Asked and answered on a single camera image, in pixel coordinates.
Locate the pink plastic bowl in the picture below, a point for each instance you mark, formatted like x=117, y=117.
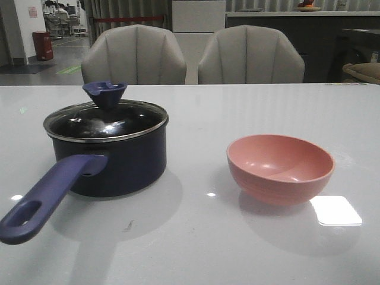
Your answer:
x=278, y=169

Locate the glass lid with blue knob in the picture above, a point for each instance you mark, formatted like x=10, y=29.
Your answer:
x=107, y=117

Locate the dark blue saucepan purple handle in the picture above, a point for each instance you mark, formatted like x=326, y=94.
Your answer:
x=106, y=169

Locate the right grey upholstered chair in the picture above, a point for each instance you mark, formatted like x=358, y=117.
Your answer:
x=250, y=55

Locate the grey upholstered chair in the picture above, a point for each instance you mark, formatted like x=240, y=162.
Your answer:
x=250, y=55
x=137, y=55

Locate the left grey upholstered chair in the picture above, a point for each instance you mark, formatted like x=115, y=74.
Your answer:
x=137, y=55

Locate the white cabinet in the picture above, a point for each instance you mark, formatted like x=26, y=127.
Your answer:
x=193, y=22

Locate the dark grey counter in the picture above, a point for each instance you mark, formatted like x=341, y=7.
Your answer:
x=313, y=34

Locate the red bin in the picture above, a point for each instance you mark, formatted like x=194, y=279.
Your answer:
x=42, y=45

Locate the fruit plate on counter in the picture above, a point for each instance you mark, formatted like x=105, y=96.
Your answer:
x=307, y=6

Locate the beige sofa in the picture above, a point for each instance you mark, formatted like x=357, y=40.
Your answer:
x=362, y=73

